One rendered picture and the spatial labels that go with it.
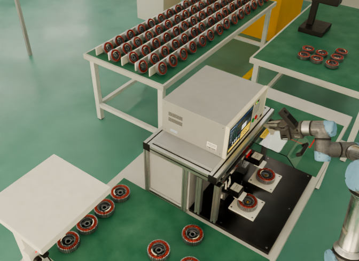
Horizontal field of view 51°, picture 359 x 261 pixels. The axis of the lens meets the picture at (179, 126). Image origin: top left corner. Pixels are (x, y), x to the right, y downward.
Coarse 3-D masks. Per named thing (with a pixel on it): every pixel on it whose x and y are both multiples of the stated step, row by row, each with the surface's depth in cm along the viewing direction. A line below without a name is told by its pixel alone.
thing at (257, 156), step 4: (252, 152) 224; (256, 152) 221; (252, 156) 218; (256, 156) 218; (260, 156) 219; (244, 160) 226; (248, 160) 220; (252, 160) 218; (256, 160) 217; (260, 160) 216; (256, 164) 218; (260, 164) 219; (264, 164) 219
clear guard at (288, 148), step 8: (272, 120) 221; (264, 128) 216; (256, 136) 210; (272, 136) 210; (304, 136) 213; (264, 144) 205; (272, 144) 205; (280, 144) 205; (288, 144) 205; (296, 144) 206; (280, 152) 200; (288, 152) 200; (296, 152) 204; (304, 152) 209; (296, 160) 202
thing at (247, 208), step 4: (248, 196) 209; (252, 196) 208; (244, 200) 209; (248, 200) 208; (252, 200) 208; (256, 200) 206; (240, 204) 204; (244, 204) 204; (248, 204) 206; (252, 204) 204; (256, 204) 205; (240, 208) 205; (244, 208) 203; (248, 208) 202; (252, 208) 203
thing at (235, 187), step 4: (224, 184) 210; (232, 184) 208; (236, 184) 208; (228, 188) 209; (232, 188) 206; (236, 188) 206; (240, 188) 206; (228, 192) 207; (232, 192) 205; (236, 192) 204; (240, 192) 205; (244, 192) 209; (236, 196) 205; (240, 196) 207; (244, 196) 207; (240, 200) 205
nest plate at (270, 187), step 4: (252, 176) 225; (276, 176) 225; (280, 176) 226; (248, 180) 223; (252, 180) 223; (256, 180) 223; (276, 180) 223; (256, 184) 220; (260, 184) 221; (272, 184) 221; (276, 184) 221; (264, 188) 218; (268, 188) 218; (272, 188) 218
